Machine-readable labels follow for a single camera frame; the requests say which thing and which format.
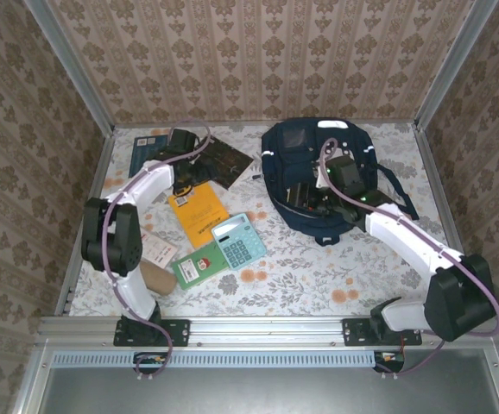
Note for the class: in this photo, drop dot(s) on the dark blue book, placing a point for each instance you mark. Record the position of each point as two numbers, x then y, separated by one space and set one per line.
143 151

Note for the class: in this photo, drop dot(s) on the black cover book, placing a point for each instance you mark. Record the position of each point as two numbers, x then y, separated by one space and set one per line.
225 159

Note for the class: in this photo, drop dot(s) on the navy blue backpack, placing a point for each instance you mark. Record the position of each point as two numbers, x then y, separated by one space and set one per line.
301 159

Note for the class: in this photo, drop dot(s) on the yellow book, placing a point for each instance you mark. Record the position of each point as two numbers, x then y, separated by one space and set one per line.
200 215

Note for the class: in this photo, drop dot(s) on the pink white stationery packet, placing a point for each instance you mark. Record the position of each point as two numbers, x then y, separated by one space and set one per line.
159 248

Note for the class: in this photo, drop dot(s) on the light blue calculator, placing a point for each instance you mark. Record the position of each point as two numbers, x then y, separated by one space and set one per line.
238 241

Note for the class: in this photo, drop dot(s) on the green book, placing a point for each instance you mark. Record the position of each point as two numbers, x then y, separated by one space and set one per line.
197 265

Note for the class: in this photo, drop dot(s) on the brown cylindrical pencil case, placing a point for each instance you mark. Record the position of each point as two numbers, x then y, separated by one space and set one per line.
159 280

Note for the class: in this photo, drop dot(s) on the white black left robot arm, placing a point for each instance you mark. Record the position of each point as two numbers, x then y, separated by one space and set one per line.
146 185

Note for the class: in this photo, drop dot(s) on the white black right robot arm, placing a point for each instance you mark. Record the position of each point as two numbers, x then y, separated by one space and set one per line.
405 241

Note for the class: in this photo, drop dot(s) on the floral tablecloth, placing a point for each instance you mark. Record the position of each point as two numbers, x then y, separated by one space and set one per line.
301 276

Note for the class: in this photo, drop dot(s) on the grey metal panel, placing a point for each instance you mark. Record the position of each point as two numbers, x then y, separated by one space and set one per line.
267 392

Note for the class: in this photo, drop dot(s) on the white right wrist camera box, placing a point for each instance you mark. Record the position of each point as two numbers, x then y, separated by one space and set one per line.
323 177

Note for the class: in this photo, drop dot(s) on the aluminium table back rail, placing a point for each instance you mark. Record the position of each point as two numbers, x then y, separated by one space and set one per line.
232 123

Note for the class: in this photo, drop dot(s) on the aluminium table side rail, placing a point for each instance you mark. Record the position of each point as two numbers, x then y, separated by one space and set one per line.
85 224
446 224

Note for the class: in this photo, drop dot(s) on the aluminium frame post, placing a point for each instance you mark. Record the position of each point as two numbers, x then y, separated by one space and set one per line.
68 64
456 64

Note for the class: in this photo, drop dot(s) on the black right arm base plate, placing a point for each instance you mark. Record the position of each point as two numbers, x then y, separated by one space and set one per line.
355 332

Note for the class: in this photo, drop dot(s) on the aluminium mounting rail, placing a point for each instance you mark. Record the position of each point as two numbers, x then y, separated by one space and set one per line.
267 330

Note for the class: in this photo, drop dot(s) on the black connector bracket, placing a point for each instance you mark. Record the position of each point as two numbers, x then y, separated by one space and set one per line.
389 362
150 362

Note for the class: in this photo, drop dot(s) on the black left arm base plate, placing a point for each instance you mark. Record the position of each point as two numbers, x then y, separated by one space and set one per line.
176 332

